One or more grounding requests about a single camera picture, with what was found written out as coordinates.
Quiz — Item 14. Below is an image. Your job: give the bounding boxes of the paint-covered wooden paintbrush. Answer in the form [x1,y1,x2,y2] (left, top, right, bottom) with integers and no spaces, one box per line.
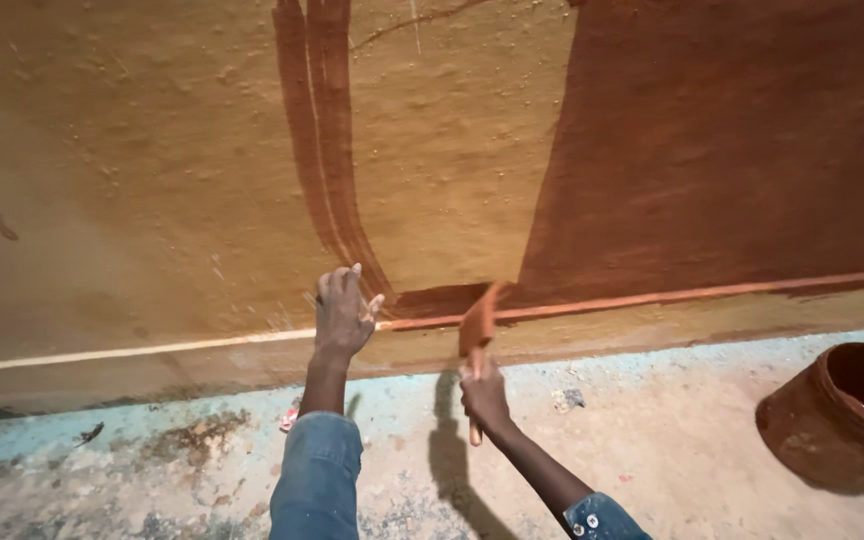
[458,281,510,447]

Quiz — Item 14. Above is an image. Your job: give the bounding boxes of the person's right hand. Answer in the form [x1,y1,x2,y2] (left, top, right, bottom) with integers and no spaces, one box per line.
[459,347,513,432]

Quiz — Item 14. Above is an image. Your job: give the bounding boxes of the grey rubble piece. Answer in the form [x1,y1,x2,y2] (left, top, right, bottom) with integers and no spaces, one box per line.
[552,387,587,414]

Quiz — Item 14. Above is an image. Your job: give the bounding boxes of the person's left hand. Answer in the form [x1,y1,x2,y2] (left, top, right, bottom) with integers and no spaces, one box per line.
[314,263,386,362]

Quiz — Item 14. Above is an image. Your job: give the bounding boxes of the brown paint bucket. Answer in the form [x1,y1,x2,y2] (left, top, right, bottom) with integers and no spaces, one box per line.
[755,342,864,489]

